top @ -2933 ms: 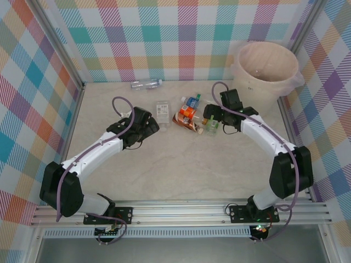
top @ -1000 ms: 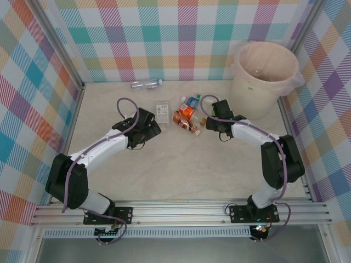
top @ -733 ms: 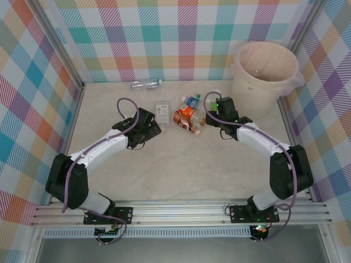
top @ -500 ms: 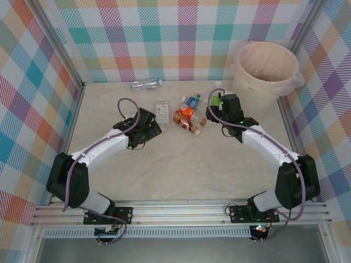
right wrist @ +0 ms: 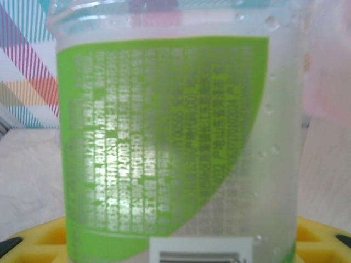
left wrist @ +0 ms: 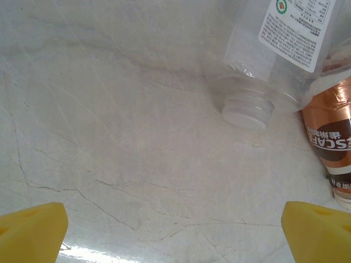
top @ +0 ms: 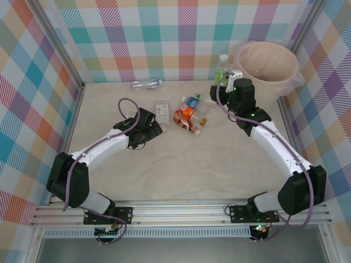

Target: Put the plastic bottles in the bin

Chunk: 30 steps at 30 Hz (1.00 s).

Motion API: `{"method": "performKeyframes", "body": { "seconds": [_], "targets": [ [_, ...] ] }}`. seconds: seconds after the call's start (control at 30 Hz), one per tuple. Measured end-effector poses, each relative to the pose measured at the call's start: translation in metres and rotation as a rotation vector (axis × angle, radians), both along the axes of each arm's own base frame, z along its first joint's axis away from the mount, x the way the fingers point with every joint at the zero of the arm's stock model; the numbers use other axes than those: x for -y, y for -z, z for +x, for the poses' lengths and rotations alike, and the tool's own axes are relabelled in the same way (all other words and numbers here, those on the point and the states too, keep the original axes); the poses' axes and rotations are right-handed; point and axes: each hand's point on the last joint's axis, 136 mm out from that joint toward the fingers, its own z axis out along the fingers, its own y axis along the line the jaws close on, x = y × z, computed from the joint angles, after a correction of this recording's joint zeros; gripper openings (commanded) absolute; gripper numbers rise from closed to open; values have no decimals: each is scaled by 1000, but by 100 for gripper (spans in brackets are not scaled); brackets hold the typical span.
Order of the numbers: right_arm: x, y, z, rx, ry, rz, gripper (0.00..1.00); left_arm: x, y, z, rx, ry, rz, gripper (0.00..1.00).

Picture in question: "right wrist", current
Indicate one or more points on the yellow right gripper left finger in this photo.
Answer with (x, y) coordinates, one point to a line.
(35, 243)

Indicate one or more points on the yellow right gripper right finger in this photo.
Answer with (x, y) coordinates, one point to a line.
(321, 243)

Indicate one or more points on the green label bottle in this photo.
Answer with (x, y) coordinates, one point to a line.
(164, 123)

